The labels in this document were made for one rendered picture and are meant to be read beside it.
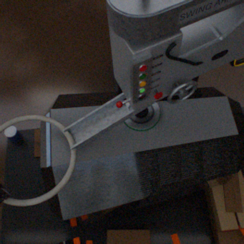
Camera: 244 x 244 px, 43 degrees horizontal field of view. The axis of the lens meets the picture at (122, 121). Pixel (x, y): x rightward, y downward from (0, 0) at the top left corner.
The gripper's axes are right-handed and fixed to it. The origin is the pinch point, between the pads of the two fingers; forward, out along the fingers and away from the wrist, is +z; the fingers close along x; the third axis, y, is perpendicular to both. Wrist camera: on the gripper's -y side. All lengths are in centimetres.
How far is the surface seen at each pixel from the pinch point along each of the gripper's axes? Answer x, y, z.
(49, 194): 14.3, 21.9, -7.4
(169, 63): 76, 43, -59
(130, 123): 70, 32, -4
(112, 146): 54, 31, 0
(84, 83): 118, -46, 84
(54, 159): 31.0, 9.1, 1.5
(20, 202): 3.7, 13.2, -7.5
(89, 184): 32.0, 30.2, 11.0
